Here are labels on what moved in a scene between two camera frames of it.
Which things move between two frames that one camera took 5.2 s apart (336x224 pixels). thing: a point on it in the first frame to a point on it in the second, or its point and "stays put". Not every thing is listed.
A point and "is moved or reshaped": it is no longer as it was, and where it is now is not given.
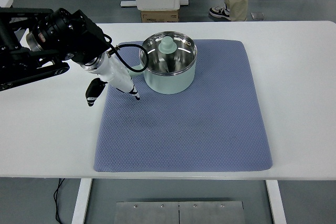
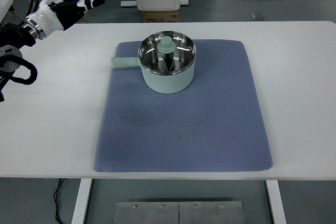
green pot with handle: x=170 y=84 is moved or reshaped
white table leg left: x=81 y=201 stays put
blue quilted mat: x=214 y=125 stays put
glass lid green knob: x=169 y=52 stays put
